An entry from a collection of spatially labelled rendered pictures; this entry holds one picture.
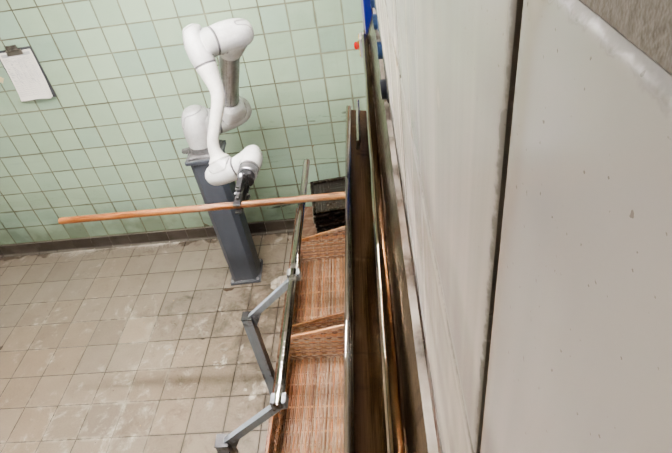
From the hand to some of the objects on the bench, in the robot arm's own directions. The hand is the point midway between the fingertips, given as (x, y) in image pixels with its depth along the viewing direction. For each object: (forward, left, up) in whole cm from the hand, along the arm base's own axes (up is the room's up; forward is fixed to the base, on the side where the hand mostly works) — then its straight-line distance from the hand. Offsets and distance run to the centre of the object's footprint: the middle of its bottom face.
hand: (238, 204), depth 207 cm
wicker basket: (+3, +36, -62) cm, 71 cm away
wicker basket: (+63, +32, -62) cm, 94 cm away
